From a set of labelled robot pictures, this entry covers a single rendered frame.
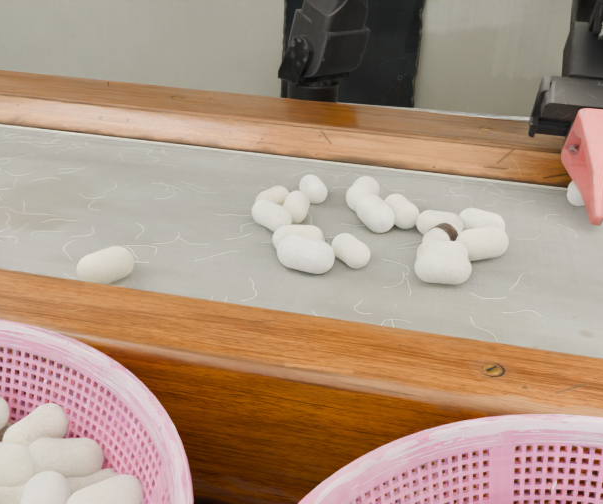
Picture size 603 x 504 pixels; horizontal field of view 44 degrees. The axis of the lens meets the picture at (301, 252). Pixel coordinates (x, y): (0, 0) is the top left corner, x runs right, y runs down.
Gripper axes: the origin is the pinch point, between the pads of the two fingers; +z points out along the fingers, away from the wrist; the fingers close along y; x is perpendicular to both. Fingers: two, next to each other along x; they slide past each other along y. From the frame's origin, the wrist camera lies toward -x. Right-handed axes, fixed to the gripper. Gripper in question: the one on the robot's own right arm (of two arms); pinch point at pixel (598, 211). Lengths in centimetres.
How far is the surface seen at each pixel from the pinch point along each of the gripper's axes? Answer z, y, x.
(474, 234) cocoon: 5.8, -8.8, -5.3
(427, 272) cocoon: 9.8, -11.4, -7.4
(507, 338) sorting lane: 13.9, -6.6, -9.6
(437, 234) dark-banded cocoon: 6.0, -11.1, -5.1
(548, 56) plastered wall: -136, 16, 148
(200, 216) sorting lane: 5.9, -28.1, -2.6
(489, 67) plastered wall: -132, -2, 151
